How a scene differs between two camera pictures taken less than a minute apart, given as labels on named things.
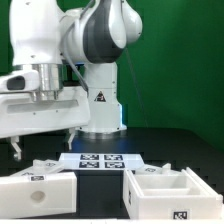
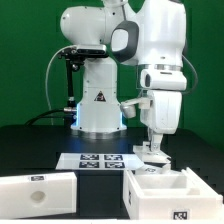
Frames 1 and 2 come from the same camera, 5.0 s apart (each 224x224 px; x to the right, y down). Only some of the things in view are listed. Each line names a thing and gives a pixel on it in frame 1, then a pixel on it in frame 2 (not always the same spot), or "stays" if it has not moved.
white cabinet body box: [184, 196] stays
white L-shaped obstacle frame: [220, 210] stays
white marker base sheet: [101, 161] stays
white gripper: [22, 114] → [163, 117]
